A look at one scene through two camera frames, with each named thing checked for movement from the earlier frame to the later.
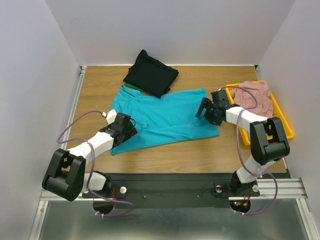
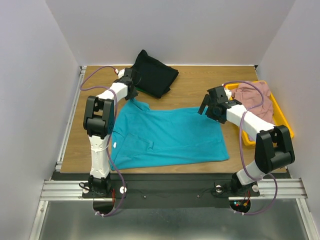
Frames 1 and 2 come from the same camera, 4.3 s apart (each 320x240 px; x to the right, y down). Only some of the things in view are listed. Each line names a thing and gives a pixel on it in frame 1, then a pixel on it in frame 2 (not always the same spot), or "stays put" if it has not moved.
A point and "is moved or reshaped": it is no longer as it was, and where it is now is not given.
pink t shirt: [246, 99] stays put
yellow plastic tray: [277, 111] stays put
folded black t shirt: [151, 74] stays put
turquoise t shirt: [168, 119] is moved or reshaped
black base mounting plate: [171, 190] stays put
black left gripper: [130, 132] → [133, 95]
